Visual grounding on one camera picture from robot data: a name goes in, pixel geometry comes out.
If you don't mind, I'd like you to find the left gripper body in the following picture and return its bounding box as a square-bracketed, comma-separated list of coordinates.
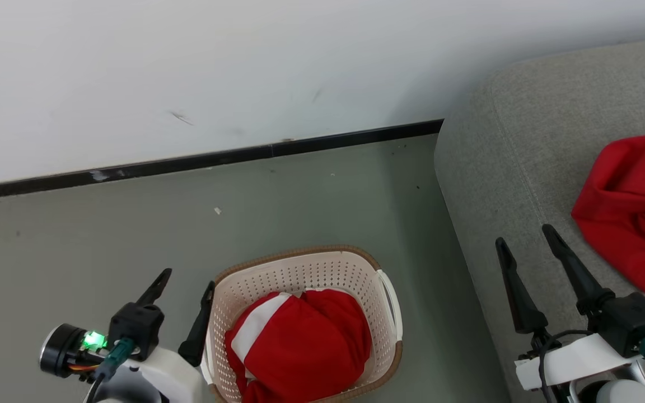
[40, 302, 211, 403]

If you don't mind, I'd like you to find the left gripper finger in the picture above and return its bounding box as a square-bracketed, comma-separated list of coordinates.
[135, 269, 172, 308]
[178, 281, 216, 368]

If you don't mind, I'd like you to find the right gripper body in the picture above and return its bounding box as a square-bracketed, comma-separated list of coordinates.
[515, 294, 645, 391]

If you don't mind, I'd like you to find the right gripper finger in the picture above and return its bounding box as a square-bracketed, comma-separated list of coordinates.
[495, 237, 550, 335]
[542, 224, 614, 316]

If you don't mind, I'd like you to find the plain red garment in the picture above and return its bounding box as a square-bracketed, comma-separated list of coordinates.
[572, 125, 645, 294]

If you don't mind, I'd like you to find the red garment with white stripe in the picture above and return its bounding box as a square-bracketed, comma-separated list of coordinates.
[225, 288, 372, 403]

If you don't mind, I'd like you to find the cream perforated laundry basket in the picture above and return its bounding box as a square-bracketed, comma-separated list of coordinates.
[199, 245, 403, 403]

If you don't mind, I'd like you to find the grey fabric sofa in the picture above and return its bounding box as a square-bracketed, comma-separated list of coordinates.
[433, 36, 645, 403]

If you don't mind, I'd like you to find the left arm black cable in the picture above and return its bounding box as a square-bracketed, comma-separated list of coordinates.
[85, 338, 134, 403]

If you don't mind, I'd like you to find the black wall baseboard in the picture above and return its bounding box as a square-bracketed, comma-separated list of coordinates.
[0, 119, 445, 202]

